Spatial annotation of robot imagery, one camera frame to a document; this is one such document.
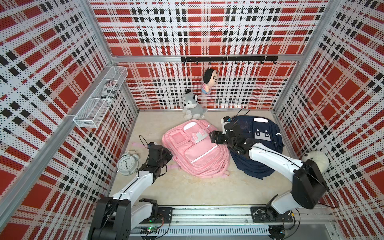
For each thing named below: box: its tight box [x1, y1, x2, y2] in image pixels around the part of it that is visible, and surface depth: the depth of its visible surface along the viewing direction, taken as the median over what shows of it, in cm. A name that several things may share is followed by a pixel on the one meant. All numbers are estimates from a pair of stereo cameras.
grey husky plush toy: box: [182, 89, 208, 121], surface depth 107 cm
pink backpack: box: [162, 119, 231, 179], surface depth 92 cm
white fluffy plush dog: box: [301, 150, 330, 174], surface depth 76 cm
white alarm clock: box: [115, 149, 140, 176], surface depth 90 cm
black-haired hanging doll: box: [202, 67, 218, 94], surface depth 94 cm
